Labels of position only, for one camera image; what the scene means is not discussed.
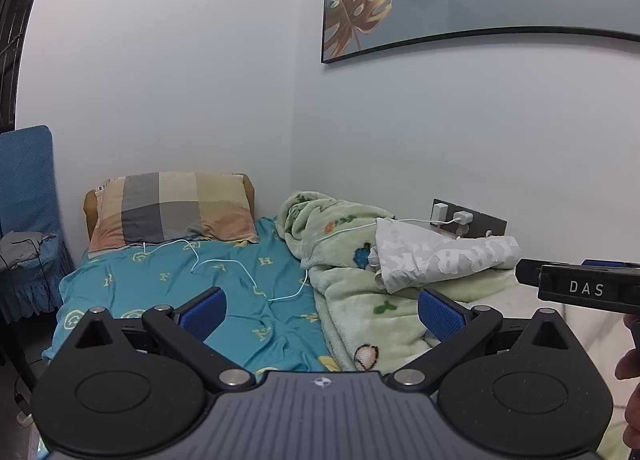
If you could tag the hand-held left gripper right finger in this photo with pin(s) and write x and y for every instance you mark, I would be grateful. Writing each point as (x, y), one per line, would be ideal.
(441, 312)

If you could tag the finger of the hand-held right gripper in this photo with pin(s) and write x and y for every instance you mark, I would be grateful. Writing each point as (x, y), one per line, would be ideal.
(527, 271)
(607, 263)

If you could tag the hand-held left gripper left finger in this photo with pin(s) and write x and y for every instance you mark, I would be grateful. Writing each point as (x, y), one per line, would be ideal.
(202, 312)

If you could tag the white garment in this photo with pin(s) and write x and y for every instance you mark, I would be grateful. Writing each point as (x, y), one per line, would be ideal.
(435, 257)

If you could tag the person's right hand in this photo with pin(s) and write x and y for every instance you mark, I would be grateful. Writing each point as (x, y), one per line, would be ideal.
(631, 365)

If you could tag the grey socket panel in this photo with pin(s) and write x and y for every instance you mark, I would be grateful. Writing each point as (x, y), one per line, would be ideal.
(487, 226)

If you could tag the white plug adapter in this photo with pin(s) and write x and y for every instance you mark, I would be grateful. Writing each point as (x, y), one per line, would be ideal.
(463, 218)
(439, 213)

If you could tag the green printed blanket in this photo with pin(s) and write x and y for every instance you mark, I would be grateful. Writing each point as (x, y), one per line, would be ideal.
(350, 300)

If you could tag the plaid pillow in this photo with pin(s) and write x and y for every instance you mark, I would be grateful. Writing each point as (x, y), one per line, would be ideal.
(170, 207)

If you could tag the brown headboard cushion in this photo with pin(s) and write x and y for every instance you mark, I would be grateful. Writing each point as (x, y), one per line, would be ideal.
(90, 210)

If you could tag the grey cloth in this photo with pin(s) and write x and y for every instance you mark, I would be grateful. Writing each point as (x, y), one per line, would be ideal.
(20, 247)

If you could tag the blue covered chair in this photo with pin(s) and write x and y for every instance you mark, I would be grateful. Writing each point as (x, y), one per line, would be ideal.
(30, 190)

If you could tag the dark barred window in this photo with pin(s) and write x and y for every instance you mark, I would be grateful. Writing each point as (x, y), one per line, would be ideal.
(10, 55)

